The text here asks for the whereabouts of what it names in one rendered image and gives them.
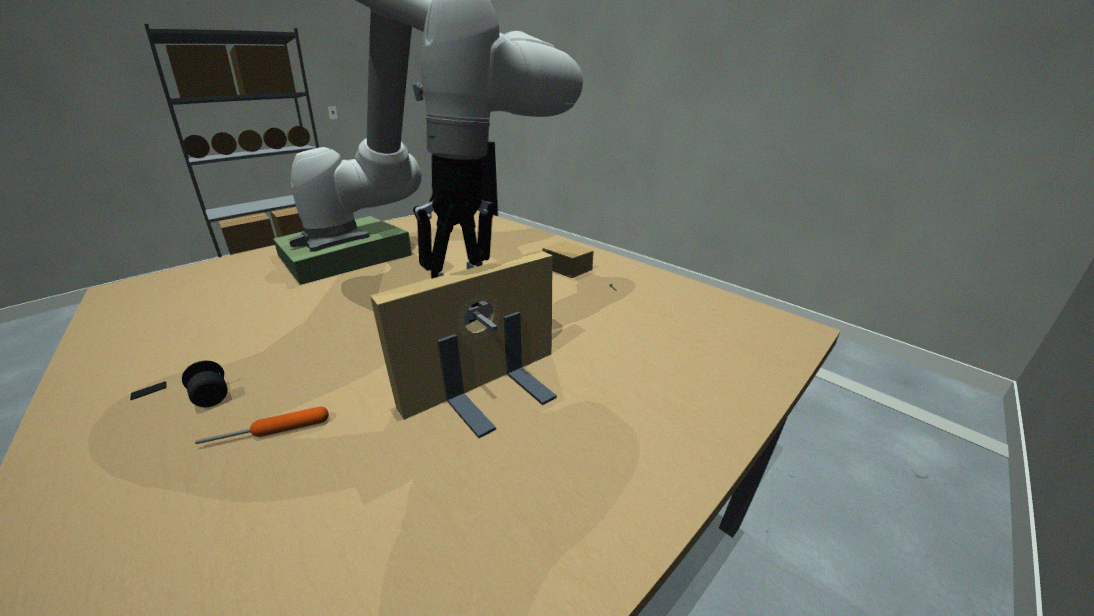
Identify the tan rectangular box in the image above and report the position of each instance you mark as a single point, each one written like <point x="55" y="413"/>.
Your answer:
<point x="569" y="259"/>

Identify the orange-handled screwdriver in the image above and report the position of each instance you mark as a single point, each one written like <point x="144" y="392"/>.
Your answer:
<point x="277" y="424"/>

